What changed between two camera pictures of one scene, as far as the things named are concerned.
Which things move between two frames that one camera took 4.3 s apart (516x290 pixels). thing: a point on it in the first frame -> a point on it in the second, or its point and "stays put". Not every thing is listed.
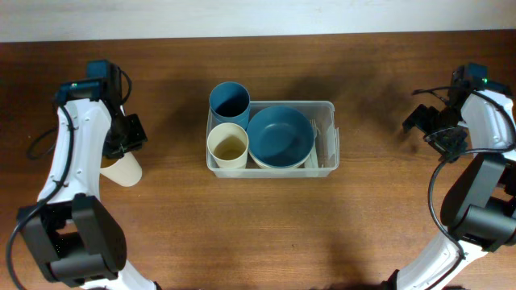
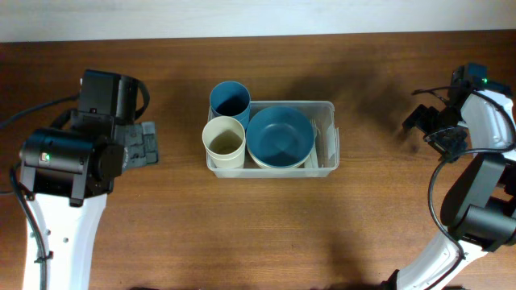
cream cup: (126, 171) -> (223, 139)
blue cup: (230, 103) stays put
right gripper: (447, 147) stays put
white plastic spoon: (312, 163) stays put
